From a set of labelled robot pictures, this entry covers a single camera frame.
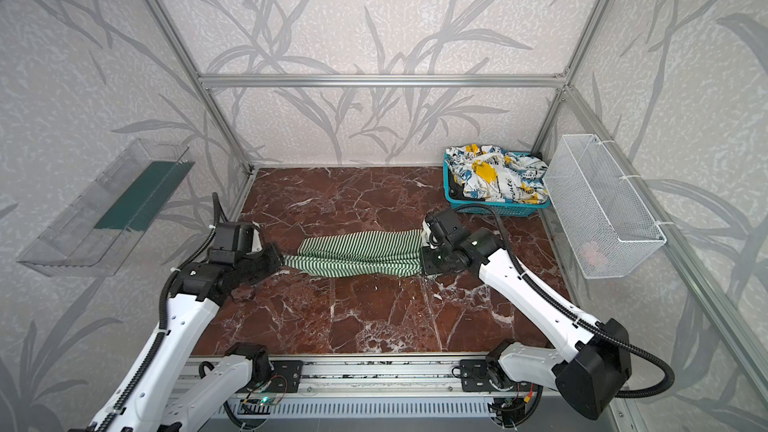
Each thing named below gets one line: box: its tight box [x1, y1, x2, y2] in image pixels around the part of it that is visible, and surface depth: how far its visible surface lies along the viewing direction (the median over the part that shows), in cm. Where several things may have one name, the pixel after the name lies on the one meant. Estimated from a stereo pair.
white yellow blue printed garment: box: [445, 144, 549, 204], surface depth 104 cm
